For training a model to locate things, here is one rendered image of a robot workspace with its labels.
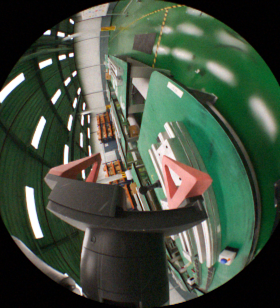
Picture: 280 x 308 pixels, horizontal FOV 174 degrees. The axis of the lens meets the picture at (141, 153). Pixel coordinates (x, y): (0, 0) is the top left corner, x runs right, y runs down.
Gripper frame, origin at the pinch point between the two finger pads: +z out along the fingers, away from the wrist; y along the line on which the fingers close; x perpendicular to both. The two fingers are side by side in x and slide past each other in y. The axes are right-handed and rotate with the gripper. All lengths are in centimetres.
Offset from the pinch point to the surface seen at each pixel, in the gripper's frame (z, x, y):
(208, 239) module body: -14.2, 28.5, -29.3
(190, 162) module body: 12.0, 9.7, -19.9
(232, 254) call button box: -29, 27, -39
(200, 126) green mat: 17.2, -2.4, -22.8
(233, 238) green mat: -20, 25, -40
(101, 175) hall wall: 704, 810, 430
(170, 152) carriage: 13.7, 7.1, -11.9
